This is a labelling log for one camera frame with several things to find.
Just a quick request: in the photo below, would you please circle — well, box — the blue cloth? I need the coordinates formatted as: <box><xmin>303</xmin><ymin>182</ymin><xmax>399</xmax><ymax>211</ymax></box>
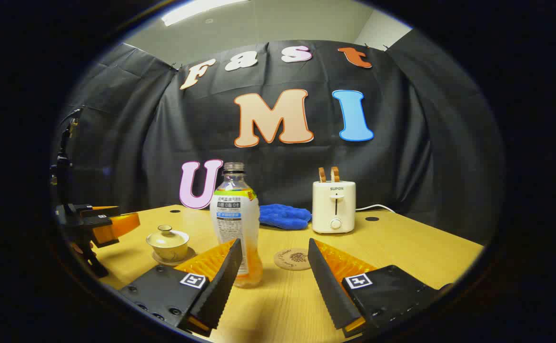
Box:
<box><xmin>258</xmin><ymin>204</ymin><xmax>313</xmax><ymax>230</ymax></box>

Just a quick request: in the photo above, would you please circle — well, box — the black backdrop cloth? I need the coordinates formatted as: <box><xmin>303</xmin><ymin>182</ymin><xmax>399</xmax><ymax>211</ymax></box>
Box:
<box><xmin>52</xmin><ymin>40</ymin><xmax>505</xmax><ymax>246</ymax></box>

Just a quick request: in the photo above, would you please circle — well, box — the cream ceramic saucer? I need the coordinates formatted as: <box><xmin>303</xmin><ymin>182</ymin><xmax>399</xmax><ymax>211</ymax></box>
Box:
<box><xmin>152</xmin><ymin>247</ymin><xmax>197</xmax><ymax>266</ymax></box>

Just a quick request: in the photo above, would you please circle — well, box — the cream ceramic teacup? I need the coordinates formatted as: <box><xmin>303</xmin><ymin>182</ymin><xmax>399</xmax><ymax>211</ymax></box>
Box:
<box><xmin>147</xmin><ymin>241</ymin><xmax>190</xmax><ymax>262</ymax></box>

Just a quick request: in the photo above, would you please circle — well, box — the black stand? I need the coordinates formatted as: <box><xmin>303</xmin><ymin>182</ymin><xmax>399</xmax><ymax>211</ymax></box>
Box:
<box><xmin>50</xmin><ymin>107</ymin><xmax>84</xmax><ymax>206</ymax></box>

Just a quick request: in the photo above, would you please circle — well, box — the cream teacup lid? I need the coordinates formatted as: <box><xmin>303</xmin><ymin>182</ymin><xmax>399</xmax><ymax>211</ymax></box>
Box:
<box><xmin>146</xmin><ymin>225</ymin><xmax>189</xmax><ymax>248</ymax></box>

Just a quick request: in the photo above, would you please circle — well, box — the round cork coaster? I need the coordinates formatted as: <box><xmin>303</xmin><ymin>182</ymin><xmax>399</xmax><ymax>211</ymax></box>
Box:
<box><xmin>274</xmin><ymin>248</ymin><xmax>313</xmax><ymax>271</ymax></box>

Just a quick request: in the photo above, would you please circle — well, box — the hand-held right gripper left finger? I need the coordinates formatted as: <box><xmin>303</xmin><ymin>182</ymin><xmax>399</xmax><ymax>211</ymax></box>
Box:
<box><xmin>119</xmin><ymin>238</ymin><xmax>243</xmax><ymax>336</ymax></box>

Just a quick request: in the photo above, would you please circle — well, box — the cream toaster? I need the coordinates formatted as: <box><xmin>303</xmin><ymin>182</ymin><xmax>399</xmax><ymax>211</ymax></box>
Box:
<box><xmin>312</xmin><ymin>181</ymin><xmax>357</xmax><ymax>234</ymax></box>

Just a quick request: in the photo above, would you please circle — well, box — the clear water bottle white label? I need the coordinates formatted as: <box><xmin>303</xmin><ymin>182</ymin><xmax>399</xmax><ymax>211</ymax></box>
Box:
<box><xmin>210</xmin><ymin>162</ymin><xmax>263</xmax><ymax>288</ymax></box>

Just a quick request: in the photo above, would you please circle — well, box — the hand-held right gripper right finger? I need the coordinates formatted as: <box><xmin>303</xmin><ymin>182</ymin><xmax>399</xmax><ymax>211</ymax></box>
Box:
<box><xmin>308</xmin><ymin>238</ymin><xmax>455</xmax><ymax>339</ymax></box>

